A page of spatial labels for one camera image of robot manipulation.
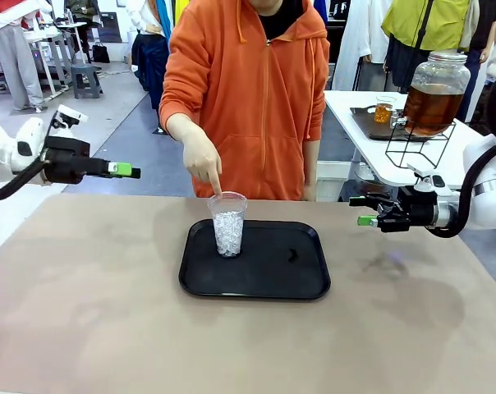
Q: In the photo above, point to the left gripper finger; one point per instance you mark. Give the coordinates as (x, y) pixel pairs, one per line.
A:
(120, 173)
(120, 166)

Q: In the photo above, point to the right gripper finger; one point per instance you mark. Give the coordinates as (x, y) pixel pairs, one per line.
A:
(367, 201)
(367, 221)

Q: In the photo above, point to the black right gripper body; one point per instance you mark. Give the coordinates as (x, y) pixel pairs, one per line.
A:
(416, 209)

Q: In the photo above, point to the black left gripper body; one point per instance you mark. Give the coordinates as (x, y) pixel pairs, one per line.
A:
(67, 160)

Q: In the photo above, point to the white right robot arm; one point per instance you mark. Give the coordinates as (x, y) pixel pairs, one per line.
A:
(494, 193)

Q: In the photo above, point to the white robot base table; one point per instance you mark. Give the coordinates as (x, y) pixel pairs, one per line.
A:
(10, 221)

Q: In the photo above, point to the person's left forearm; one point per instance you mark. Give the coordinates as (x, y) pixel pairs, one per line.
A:
(310, 162)

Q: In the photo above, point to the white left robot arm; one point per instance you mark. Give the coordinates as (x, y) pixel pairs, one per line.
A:
(26, 139)

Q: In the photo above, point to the person's right forearm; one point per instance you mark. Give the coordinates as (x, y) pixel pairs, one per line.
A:
(184, 127)

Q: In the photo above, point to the glass beaker with amber drink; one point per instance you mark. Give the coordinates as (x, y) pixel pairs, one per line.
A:
(383, 113)

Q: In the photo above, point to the glass drink dispenser jar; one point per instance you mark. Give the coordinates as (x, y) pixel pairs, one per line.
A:
(433, 102)

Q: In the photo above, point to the clear plastic iced cup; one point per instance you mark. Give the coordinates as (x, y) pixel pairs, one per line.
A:
(229, 238)

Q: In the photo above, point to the person's left hand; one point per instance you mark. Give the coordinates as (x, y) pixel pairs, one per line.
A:
(310, 193)

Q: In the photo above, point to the person's right hand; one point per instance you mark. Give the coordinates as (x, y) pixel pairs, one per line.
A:
(200, 160)

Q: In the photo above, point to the white side table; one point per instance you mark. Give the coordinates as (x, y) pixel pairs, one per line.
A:
(355, 152)

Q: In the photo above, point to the brown serving tray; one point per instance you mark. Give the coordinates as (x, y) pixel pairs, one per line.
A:
(367, 123)

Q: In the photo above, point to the grey plastic stool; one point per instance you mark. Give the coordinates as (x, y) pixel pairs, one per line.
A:
(85, 82)

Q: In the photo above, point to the mannequin with navy skirt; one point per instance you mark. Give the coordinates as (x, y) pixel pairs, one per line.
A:
(153, 61)

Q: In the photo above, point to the person in grey trousers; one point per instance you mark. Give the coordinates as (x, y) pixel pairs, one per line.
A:
(18, 61)

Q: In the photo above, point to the black plastic tray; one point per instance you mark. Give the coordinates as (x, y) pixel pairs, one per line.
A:
(272, 279)

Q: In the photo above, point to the black handbag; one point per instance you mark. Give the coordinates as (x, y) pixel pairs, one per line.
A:
(100, 52)

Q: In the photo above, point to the white background desk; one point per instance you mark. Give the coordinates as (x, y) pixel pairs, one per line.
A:
(55, 39)

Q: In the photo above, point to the dark pleated skirt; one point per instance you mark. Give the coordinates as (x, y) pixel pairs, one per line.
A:
(400, 65)

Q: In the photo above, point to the person in orange hoodie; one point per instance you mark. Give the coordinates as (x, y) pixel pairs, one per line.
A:
(252, 102)

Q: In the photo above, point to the white hanging garment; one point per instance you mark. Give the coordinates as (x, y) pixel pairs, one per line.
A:
(355, 41)

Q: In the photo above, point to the yellow-green jacket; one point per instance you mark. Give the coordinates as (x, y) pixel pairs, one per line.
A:
(437, 20)

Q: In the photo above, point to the mannequin in dark clothes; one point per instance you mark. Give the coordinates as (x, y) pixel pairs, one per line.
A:
(484, 24)

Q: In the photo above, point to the black undershirt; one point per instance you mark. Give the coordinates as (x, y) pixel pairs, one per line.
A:
(281, 22)

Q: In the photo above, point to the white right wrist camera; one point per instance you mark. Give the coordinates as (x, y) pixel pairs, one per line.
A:
(430, 180)

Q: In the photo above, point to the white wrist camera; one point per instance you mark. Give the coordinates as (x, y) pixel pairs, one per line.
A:
(430, 180)
(69, 117)

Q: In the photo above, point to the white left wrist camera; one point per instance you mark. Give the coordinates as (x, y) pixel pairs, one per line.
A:
(69, 117)

